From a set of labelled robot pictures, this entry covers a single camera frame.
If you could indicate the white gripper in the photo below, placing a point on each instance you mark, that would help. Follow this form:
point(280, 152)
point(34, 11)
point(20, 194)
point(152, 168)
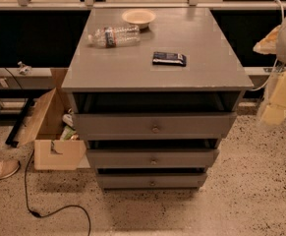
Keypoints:
point(273, 114)

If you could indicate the grey top drawer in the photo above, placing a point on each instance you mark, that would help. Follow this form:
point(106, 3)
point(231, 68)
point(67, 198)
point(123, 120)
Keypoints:
point(155, 126)

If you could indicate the grey drawer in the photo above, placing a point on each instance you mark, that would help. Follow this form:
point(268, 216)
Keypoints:
point(152, 158)
point(155, 126)
point(151, 181)

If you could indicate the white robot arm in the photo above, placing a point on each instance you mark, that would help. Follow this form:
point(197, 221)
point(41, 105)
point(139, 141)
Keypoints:
point(273, 79)

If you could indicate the grey drawer cabinet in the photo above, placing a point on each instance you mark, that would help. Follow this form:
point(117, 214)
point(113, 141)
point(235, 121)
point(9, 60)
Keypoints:
point(123, 80)

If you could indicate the grey middle drawer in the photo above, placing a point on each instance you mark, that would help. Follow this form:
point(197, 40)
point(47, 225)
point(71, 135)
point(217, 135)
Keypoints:
point(152, 158)

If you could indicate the grey bottom drawer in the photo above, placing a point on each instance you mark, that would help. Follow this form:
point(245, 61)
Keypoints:
point(151, 181)

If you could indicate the dark blue snack packet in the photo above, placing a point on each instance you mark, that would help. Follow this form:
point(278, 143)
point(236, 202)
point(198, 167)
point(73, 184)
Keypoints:
point(165, 58)

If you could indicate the white bowl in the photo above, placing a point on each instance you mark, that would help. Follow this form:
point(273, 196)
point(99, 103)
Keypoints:
point(140, 17)

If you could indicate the clear plastic water bottle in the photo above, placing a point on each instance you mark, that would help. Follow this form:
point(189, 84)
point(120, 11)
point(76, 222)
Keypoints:
point(111, 37)

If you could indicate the items inside cardboard box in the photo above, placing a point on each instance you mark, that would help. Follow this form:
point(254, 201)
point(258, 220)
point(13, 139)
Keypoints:
point(69, 132)

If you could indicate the cardboard box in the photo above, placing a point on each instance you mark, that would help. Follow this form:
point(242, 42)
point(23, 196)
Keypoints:
point(45, 128)

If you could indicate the crumpled plastic on ledge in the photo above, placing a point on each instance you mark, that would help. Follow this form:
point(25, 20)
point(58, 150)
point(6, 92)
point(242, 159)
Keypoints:
point(24, 69)

